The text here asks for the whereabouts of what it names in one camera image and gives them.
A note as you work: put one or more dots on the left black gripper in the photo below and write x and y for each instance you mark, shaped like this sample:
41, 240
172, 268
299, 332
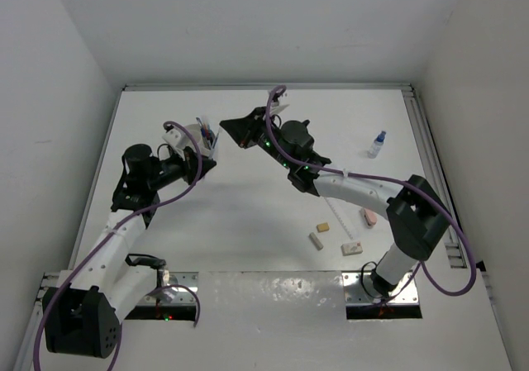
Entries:
189, 163

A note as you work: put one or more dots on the clear plastic ruler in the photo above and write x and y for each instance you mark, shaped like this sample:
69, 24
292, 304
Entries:
342, 218

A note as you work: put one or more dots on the white boxed eraser red label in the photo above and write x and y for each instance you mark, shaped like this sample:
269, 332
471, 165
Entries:
352, 248

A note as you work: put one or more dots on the aluminium frame rail right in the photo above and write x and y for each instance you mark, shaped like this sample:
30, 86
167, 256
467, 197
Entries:
435, 174

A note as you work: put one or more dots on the small blue-capped glue bottle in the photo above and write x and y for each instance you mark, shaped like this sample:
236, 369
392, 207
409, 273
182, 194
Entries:
377, 145

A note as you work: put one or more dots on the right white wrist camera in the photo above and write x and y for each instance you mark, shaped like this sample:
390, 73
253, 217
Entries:
277, 105

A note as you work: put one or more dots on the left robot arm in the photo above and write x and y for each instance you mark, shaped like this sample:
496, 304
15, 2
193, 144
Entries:
85, 313

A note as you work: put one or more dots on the clear blue pen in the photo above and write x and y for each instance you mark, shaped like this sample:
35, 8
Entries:
213, 150

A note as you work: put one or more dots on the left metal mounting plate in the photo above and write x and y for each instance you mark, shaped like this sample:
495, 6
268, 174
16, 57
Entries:
178, 302

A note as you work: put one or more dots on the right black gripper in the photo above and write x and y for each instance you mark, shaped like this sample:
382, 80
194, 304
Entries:
241, 129

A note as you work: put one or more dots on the aluminium frame rail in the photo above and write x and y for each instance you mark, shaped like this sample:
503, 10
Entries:
435, 174
24, 355

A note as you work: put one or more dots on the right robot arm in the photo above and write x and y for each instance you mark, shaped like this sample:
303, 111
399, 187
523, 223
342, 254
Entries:
415, 214

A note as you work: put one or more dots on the yellow eraser block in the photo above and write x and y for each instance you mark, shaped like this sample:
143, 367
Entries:
322, 227

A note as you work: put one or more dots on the white round compartment organizer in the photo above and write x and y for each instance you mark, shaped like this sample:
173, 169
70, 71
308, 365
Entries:
194, 129

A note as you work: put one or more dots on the aluminium frame rail left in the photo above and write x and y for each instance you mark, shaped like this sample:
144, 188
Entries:
24, 355

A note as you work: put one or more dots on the pink eraser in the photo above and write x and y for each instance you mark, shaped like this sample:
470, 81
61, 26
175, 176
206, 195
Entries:
369, 216

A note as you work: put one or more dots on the beige cylindrical eraser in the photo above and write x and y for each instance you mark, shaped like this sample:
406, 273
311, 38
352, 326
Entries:
315, 241

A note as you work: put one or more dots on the dark blue pen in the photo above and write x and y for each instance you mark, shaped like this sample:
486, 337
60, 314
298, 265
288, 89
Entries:
203, 129

